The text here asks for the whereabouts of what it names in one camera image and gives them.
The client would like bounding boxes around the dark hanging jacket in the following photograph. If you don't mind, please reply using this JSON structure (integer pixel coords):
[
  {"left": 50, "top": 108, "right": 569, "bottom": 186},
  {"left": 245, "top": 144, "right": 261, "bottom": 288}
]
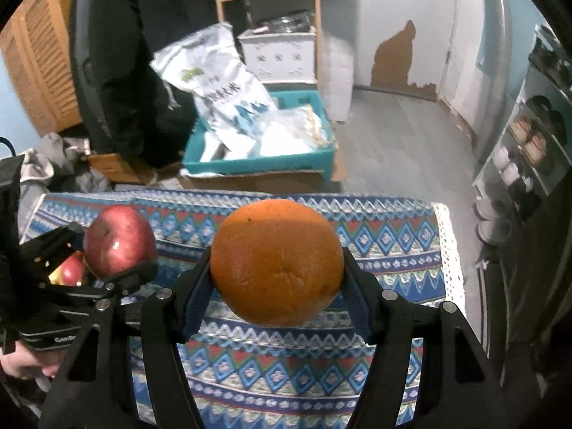
[{"left": 69, "top": 0, "right": 251, "bottom": 166}]

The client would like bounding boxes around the person's left hand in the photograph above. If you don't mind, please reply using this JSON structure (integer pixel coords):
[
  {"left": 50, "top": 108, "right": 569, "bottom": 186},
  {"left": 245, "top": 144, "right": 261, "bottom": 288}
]
[{"left": 0, "top": 344, "right": 61, "bottom": 381}]

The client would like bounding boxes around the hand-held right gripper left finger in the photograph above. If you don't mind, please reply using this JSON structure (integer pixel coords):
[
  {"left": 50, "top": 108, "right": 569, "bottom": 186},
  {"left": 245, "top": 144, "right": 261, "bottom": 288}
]
[{"left": 39, "top": 246, "right": 216, "bottom": 429}]

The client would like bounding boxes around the white storage box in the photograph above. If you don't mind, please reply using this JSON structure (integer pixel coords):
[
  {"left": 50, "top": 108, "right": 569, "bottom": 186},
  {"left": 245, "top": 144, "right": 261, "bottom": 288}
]
[{"left": 238, "top": 31, "right": 318, "bottom": 85}]

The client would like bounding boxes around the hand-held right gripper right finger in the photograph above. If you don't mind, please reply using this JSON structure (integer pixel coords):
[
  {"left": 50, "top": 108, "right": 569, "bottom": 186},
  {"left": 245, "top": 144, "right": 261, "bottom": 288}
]
[{"left": 340, "top": 246, "right": 537, "bottom": 429}]

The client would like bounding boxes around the grey clothing pile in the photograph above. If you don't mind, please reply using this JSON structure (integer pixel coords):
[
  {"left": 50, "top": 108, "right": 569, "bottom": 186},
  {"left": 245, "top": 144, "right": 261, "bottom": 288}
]
[{"left": 20, "top": 133, "right": 110, "bottom": 193}]

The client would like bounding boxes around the dark metal tray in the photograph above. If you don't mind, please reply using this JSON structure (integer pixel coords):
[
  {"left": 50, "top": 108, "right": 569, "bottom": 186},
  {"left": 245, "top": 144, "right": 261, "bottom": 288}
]
[{"left": 249, "top": 13, "right": 316, "bottom": 36}]

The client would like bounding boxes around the shoe rack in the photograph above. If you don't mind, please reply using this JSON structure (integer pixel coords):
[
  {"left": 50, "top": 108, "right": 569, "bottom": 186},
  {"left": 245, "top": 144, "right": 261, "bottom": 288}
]
[{"left": 471, "top": 24, "right": 572, "bottom": 244}]

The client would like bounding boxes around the blue patterned tablecloth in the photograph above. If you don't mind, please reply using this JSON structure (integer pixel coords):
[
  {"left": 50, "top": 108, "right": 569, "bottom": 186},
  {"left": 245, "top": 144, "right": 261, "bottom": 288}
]
[{"left": 20, "top": 189, "right": 468, "bottom": 429}]

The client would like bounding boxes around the red apple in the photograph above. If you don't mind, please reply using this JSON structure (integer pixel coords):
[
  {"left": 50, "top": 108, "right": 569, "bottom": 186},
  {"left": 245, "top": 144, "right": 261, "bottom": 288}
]
[{"left": 83, "top": 204, "right": 158, "bottom": 280}]

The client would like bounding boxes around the teal plastic basket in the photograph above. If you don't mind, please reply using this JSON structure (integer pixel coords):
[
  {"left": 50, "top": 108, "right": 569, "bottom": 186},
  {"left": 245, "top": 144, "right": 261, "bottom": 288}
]
[{"left": 182, "top": 90, "right": 337, "bottom": 175}]

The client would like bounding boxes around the white printed bag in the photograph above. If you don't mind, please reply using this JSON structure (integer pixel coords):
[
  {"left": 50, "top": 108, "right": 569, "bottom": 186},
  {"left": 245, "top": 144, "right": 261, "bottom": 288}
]
[{"left": 149, "top": 22, "right": 280, "bottom": 162}]

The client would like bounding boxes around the orange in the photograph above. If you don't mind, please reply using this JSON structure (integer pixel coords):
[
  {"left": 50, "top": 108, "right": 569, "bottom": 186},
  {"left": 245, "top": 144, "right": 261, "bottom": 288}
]
[{"left": 210, "top": 199, "right": 346, "bottom": 328}]

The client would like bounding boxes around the wooden cabinet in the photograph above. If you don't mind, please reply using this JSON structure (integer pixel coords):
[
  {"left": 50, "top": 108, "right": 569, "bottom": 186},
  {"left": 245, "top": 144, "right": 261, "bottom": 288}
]
[{"left": 0, "top": 0, "right": 85, "bottom": 137}]

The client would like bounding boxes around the wooden rack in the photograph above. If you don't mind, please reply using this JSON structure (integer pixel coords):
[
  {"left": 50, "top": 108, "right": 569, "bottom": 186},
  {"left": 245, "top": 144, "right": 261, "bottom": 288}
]
[{"left": 211, "top": 0, "right": 323, "bottom": 85}]

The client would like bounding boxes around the white door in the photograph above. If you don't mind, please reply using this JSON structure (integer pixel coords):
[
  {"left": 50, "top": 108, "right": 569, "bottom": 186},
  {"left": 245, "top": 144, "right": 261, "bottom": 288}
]
[{"left": 440, "top": 0, "right": 512, "bottom": 114}]

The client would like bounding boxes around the white appliance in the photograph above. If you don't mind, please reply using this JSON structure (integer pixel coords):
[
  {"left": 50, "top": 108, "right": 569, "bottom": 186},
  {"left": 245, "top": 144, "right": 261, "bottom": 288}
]
[{"left": 319, "top": 0, "right": 360, "bottom": 122}]

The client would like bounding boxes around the group of shoes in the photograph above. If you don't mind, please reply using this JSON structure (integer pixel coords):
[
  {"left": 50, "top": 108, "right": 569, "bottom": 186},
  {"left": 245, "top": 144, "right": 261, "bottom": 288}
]
[{"left": 474, "top": 94, "right": 570, "bottom": 243}]

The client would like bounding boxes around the small cardboard box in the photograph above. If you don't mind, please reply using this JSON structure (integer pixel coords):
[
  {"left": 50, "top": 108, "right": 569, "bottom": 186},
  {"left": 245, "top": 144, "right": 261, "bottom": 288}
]
[{"left": 87, "top": 152, "right": 159, "bottom": 185}]

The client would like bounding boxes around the clear plastic bag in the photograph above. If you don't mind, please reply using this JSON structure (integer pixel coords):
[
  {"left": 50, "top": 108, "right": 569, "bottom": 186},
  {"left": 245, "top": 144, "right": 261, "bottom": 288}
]
[{"left": 257, "top": 104, "right": 334, "bottom": 157}]

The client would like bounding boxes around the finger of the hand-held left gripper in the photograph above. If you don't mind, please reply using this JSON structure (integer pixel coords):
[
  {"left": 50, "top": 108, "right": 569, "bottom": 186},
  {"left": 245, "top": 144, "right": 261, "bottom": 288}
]
[
  {"left": 20, "top": 222, "right": 87, "bottom": 262},
  {"left": 92, "top": 261, "right": 158, "bottom": 299}
]

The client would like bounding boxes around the flat cardboard box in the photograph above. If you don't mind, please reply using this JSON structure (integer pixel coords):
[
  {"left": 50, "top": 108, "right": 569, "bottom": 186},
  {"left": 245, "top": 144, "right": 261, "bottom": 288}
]
[{"left": 156, "top": 143, "right": 351, "bottom": 194}]

